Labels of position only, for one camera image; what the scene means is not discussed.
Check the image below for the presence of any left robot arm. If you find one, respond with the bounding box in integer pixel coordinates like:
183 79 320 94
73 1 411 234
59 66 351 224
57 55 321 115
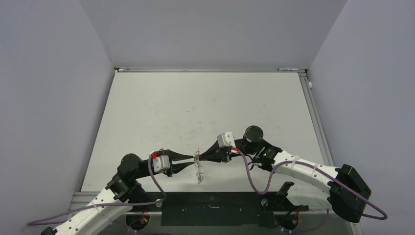
30 150 193 235

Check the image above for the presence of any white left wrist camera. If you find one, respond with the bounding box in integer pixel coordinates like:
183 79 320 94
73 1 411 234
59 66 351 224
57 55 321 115
152 155 171 173

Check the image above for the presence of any aluminium rail back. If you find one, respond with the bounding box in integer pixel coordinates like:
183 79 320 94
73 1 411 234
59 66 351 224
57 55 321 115
114 68 307 73

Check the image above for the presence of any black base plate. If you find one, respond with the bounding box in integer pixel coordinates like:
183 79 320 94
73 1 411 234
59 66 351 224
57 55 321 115
123 192 309 230

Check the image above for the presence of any metal keyring plate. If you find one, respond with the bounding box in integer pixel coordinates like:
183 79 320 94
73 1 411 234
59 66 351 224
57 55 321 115
193 149 204 184

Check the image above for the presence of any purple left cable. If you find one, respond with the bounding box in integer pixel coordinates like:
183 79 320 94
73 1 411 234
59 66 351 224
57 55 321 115
27 152 167 226

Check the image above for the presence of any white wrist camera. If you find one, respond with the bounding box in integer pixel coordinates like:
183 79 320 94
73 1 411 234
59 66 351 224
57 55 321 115
152 155 171 173
217 132 236 148

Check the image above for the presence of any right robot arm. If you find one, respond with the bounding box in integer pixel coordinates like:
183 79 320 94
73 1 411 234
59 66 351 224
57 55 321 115
200 125 371 223

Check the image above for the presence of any aluminium rail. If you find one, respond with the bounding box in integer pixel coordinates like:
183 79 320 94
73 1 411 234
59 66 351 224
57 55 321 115
114 68 307 73
298 70 335 166

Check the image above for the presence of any aluminium rail right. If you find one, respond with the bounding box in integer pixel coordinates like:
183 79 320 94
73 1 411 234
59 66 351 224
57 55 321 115
298 70 335 166

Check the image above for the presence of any purple cable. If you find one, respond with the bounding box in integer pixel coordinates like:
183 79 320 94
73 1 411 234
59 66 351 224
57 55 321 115
27 152 167 226
236 149 388 220

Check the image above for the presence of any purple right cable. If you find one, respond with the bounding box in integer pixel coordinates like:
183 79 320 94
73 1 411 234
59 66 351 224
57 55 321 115
236 149 388 220

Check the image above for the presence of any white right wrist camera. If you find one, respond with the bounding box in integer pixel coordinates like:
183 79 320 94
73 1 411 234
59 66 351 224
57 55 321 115
217 132 236 148

